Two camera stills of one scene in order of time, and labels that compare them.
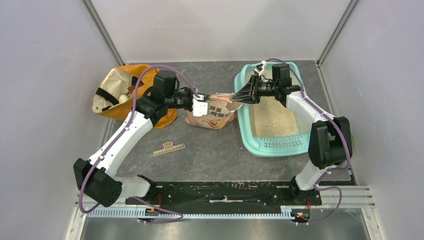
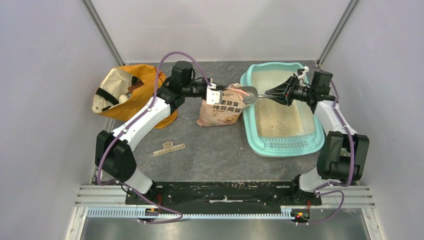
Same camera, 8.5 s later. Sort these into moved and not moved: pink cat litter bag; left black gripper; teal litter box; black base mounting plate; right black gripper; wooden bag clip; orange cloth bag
Moved: pink cat litter bag; right black gripper; teal litter box; left black gripper
Not moved: black base mounting plate; orange cloth bag; wooden bag clip
